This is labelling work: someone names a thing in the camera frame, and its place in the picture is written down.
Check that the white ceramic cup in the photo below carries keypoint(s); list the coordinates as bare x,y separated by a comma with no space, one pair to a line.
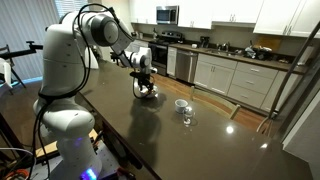
181,107

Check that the clear drinking glass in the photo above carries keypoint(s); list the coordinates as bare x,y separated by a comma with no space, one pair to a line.
188,115

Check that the stainless steel microwave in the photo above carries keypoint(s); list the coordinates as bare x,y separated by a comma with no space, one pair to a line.
166,15

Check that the wooden board under robot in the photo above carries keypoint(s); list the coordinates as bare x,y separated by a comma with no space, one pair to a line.
46,148

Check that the light wooden chair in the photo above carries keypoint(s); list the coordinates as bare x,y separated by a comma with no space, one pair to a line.
235,112

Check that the metal kitchen faucet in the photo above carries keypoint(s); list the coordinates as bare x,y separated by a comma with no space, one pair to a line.
226,46

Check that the black office chair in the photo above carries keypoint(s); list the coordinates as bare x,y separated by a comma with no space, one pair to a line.
115,57

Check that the white wall cabinet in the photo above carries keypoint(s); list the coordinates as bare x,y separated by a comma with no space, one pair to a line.
196,13
276,15

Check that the black tripod boom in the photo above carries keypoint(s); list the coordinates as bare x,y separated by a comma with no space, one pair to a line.
20,52

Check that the stainless steel dishwasher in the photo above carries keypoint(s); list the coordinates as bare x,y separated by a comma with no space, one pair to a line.
186,66

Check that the black and steel stove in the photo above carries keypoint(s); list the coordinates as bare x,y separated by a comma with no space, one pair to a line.
161,55

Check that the grey metal stand pole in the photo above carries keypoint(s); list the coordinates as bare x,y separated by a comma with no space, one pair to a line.
292,74

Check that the black coffee maker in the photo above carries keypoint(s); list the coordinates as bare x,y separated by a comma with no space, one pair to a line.
204,42

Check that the wooden cutting board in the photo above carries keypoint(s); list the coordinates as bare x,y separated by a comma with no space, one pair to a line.
271,41

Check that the white ceramic bowl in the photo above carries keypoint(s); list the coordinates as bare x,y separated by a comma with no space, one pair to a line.
152,95

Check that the pile of dishes and cloth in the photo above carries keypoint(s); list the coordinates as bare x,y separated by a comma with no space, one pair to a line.
258,53

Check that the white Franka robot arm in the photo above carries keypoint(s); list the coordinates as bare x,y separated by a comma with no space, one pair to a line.
63,66

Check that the grey perforated robot base plate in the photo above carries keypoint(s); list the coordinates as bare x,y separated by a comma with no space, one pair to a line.
106,160

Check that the white base cabinets with drawers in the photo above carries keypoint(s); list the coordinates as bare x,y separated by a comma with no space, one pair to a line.
253,81

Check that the white window blind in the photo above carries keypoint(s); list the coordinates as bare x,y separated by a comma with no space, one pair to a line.
66,5

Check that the white paper towel roll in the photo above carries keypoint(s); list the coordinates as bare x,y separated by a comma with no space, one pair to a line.
308,55

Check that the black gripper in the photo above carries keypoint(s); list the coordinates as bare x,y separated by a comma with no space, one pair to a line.
145,80

